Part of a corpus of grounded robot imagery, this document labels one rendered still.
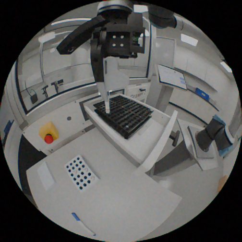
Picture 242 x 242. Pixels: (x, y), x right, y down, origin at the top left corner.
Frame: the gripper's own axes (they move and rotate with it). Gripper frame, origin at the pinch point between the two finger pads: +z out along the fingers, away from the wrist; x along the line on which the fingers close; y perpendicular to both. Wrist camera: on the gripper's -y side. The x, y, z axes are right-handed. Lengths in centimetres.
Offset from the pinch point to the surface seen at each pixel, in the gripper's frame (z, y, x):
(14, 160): 15, -64, -33
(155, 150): 6.8, 11.4, -9.9
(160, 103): 37, 67, 76
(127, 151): 11.4, 6.1, -7.9
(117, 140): 10.3, 3.5, -5.2
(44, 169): 21.9, -30.3, -19.6
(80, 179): 20.2, -8.9, -16.6
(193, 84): -19, 313, 220
